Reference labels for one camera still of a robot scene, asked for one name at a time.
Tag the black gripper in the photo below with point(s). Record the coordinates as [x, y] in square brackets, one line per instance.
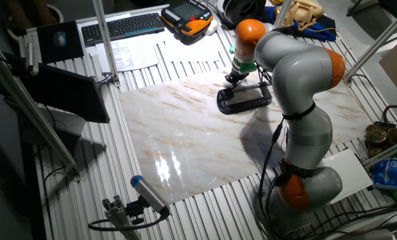
[236, 77]

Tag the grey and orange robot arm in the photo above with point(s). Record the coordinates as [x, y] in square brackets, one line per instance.
[301, 73]

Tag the black metal C-clamp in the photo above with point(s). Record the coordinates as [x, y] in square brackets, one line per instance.
[245, 108]

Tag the blank white paper sheet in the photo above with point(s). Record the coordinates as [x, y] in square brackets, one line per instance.
[192, 50]

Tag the white marble pattern board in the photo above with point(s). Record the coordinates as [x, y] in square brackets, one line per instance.
[185, 140]

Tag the black filament spool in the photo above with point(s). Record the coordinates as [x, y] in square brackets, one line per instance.
[235, 11]

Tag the orange black teach pendant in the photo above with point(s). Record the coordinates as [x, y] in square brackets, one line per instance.
[188, 20]

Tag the blue cloth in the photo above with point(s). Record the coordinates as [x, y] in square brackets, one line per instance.
[318, 30]

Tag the printed paper sheet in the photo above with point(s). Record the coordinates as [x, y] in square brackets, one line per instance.
[128, 56]

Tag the black computer keyboard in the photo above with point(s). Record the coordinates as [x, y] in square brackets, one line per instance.
[125, 26]

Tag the white flat panel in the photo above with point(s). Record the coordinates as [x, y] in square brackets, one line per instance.
[348, 173]

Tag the ornate brass antique object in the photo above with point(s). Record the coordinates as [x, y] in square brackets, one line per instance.
[380, 135]

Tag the black mouse pad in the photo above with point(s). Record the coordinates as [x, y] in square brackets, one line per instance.
[72, 43]

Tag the black flat monitor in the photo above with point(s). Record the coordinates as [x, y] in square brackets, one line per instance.
[65, 91]

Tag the grey monitor stand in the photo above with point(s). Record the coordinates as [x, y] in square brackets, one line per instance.
[65, 128]

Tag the blue plastic package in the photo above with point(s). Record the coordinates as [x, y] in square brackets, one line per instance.
[386, 175]

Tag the short aluminium profile stub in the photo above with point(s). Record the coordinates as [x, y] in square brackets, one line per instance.
[118, 220]

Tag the blue grey computer mouse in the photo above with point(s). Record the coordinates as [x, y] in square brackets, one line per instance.
[60, 39]

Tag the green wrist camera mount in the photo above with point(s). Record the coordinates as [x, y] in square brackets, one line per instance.
[248, 67]

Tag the aluminium frame post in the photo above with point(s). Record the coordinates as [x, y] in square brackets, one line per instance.
[35, 123]
[388, 151]
[378, 43]
[106, 43]
[282, 13]

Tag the silver camera with blue end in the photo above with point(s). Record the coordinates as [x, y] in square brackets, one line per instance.
[148, 193]

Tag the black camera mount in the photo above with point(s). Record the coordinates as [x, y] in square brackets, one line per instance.
[135, 210]

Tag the silver box camera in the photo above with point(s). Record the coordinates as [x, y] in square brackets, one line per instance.
[31, 60]

